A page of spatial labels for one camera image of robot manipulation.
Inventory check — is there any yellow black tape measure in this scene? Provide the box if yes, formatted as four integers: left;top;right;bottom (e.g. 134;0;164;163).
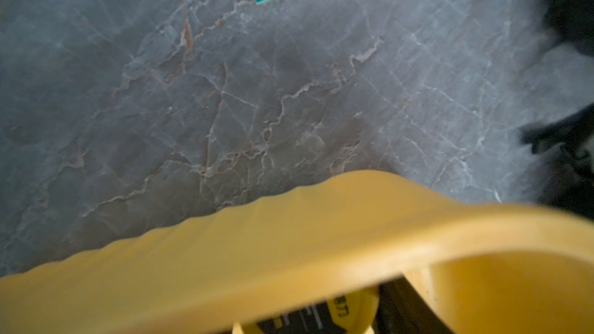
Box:
232;286;380;334

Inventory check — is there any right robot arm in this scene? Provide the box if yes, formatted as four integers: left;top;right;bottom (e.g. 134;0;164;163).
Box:
521;0;593;220

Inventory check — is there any yellow storage box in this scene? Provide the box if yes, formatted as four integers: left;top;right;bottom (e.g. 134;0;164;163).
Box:
1;171;593;333

